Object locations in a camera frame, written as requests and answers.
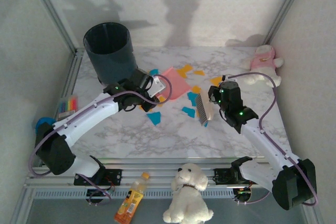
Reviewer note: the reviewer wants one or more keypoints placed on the large notched blue paper scrap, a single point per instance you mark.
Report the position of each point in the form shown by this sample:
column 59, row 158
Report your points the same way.
column 154, row 72

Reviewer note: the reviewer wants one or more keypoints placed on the small orange paper scrap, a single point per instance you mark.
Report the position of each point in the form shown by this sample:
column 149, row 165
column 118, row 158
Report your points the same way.
column 198, row 73

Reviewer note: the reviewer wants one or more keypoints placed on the blue round plastic object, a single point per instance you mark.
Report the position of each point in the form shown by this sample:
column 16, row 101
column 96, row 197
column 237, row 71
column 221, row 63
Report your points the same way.
column 42, row 123

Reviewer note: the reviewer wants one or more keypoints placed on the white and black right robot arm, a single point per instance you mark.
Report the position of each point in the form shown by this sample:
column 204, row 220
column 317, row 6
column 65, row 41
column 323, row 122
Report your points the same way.
column 265, row 142

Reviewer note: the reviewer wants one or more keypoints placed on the white plush toy pink shirt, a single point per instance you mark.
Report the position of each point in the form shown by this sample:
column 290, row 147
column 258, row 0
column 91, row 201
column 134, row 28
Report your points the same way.
column 262, row 62

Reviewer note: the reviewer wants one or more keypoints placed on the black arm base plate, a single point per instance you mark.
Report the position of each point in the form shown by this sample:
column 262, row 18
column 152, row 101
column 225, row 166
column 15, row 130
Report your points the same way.
column 220, row 176
column 114, row 176

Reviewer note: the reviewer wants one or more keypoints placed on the white hand brush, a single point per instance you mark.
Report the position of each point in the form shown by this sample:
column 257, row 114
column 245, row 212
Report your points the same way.
column 207, row 108

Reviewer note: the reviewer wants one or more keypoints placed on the white plush dog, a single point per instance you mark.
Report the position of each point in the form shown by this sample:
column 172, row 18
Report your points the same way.
column 187, row 197

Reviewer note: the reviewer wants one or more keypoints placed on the black base electronics module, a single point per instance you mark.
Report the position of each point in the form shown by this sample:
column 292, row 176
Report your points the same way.
column 94, row 195
column 242, row 195

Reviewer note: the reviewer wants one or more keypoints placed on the large orange paper scrap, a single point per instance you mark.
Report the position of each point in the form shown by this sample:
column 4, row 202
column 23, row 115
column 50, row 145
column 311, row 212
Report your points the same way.
column 185, row 70

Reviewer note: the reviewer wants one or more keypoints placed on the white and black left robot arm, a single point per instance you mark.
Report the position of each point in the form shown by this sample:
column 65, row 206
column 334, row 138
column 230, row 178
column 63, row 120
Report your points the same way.
column 86, row 116

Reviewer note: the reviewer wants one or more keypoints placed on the pack of coloured markers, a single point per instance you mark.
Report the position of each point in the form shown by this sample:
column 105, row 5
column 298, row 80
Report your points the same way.
column 68, row 104

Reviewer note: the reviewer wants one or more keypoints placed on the tiny blue paper scrap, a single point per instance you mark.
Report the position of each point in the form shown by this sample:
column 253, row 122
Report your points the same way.
column 206, row 124

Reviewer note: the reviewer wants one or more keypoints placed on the pink plastic dustpan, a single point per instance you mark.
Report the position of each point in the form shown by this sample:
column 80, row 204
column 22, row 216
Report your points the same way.
column 176, row 85

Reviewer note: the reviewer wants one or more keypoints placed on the orange juice bottle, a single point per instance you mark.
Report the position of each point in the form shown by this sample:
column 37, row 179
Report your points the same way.
column 131, row 200

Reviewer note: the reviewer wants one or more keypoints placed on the dark round waste bin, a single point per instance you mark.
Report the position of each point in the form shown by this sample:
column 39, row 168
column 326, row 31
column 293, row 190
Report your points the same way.
column 110, row 51

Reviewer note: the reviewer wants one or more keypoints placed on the aluminium upright post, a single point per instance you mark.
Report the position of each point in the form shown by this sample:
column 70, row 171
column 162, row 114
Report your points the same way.
column 286, row 7
column 51, row 11

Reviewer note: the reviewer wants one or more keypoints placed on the aluminium front frame rails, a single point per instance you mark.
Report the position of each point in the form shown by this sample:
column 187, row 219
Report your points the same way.
column 157, row 167

